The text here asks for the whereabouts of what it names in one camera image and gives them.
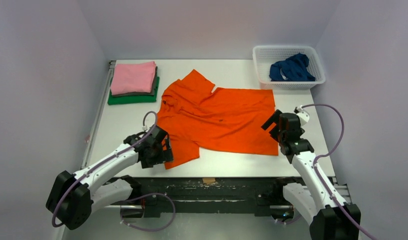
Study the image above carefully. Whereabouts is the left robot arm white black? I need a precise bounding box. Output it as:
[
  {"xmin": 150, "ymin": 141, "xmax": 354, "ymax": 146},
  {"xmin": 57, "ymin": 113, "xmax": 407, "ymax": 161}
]
[{"xmin": 46, "ymin": 124, "xmax": 174, "ymax": 230}]

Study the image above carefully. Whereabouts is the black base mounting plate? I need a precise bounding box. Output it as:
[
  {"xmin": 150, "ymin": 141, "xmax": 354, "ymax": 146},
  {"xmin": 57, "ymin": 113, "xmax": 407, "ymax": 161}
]
[{"xmin": 101, "ymin": 176, "xmax": 335, "ymax": 219}]

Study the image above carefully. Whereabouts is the aluminium frame rail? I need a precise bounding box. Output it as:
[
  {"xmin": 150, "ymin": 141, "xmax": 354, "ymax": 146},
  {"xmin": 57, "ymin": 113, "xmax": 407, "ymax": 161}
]
[{"xmin": 59, "ymin": 183, "xmax": 353, "ymax": 210}]

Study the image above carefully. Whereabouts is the folded green t shirt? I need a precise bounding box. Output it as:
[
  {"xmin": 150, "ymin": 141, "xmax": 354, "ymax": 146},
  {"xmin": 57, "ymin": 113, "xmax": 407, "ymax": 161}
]
[{"xmin": 107, "ymin": 77, "xmax": 160, "ymax": 106}]

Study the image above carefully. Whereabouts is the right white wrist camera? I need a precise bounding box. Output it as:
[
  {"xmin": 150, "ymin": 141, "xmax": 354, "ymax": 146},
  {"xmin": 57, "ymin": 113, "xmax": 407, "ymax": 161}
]
[{"xmin": 294, "ymin": 105, "xmax": 310, "ymax": 127}]

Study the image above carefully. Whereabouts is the blue t shirt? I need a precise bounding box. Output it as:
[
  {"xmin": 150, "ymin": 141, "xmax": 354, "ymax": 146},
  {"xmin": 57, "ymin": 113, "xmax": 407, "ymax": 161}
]
[{"xmin": 269, "ymin": 53, "xmax": 316, "ymax": 82}]

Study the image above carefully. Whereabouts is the brown tape piece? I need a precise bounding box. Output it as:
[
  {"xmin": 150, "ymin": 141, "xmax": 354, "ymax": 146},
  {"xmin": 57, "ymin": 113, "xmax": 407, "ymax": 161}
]
[{"xmin": 202, "ymin": 177, "xmax": 216, "ymax": 185}]

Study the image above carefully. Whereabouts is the orange t shirt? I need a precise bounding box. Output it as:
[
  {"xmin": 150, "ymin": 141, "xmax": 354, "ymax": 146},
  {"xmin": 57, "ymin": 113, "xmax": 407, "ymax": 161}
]
[{"xmin": 157, "ymin": 70, "xmax": 278, "ymax": 169}]

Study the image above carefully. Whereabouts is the folded pink t shirt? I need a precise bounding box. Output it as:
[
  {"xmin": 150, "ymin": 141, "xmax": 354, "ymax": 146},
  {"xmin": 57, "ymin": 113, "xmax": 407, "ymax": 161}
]
[{"xmin": 110, "ymin": 61, "xmax": 157, "ymax": 95}]

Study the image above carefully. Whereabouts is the white plastic basket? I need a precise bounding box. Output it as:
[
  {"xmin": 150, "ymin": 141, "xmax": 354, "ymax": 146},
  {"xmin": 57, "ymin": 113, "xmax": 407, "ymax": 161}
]
[{"xmin": 252, "ymin": 45, "xmax": 325, "ymax": 90}]

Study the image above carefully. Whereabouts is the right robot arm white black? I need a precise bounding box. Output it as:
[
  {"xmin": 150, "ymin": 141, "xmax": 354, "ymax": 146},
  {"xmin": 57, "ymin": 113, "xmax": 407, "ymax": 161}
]
[{"xmin": 262, "ymin": 108, "xmax": 361, "ymax": 240}]

